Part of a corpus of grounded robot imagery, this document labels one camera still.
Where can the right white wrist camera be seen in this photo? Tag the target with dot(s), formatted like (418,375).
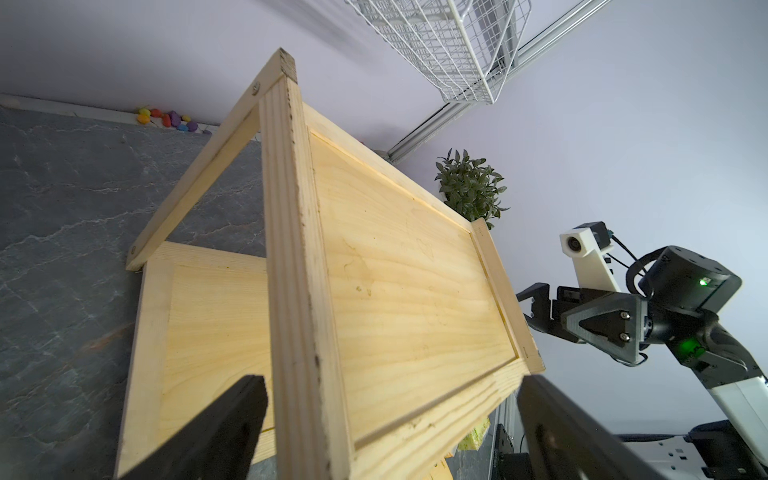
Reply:
(588,246)

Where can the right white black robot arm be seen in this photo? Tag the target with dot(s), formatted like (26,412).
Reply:
(673,298)

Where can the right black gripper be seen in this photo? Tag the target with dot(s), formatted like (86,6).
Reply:
(612,322)

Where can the large potted green plant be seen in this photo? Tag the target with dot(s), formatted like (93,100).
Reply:
(471,187)

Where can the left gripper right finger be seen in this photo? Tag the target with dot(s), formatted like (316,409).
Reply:
(564,442)

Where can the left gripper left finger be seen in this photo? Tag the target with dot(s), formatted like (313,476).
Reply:
(218,443)

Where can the green tissue pack right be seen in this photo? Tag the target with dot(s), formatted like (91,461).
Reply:
(474,439)

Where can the wooden two-tier shelf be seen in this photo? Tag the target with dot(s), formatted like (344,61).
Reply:
(382,321)

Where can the colourful beads by wall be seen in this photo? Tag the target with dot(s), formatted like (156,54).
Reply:
(167,119)

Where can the white wire wall shelf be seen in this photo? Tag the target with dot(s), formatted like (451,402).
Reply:
(465,49)

